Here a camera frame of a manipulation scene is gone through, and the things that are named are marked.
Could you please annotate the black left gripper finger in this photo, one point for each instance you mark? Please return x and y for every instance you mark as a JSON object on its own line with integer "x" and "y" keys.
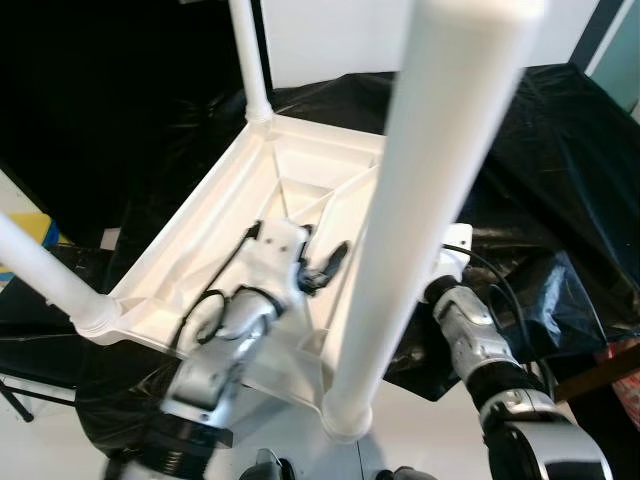
{"x": 332, "y": 266}

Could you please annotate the white plastic children table top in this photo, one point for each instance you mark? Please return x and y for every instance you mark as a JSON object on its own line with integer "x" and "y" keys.
{"x": 200, "y": 220}

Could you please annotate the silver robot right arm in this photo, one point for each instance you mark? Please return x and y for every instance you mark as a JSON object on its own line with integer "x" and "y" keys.
{"x": 475, "y": 335}

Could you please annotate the silver robot left leg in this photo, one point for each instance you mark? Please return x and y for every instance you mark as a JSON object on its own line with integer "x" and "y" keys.
{"x": 268, "y": 468}

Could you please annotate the black shiny table cloth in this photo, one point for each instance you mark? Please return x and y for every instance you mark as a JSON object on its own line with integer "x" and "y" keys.
{"x": 560, "y": 150}

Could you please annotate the yellow blue foam mat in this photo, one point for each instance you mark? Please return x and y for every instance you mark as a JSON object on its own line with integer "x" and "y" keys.
{"x": 40, "y": 225}

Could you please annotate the brown wooden table leg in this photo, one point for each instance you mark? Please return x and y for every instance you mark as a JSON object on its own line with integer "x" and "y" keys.
{"x": 590, "y": 375}

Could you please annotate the black bag with white label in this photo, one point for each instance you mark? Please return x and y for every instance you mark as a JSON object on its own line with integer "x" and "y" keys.
{"x": 30, "y": 340}

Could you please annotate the pink plastic bag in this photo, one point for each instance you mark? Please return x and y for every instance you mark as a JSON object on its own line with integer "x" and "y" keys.
{"x": 620, "y": 358}

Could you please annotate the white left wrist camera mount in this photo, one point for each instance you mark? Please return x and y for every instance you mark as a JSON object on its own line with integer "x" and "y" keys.
{"x": 275, "y": 250}

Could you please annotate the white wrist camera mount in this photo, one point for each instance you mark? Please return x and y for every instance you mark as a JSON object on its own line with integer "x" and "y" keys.
{"x": 275, "y": 250}
{"x": 455, "y": 250}

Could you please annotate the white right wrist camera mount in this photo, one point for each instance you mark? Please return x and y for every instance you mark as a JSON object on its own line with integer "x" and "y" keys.
{"x": 455, "y": 250}

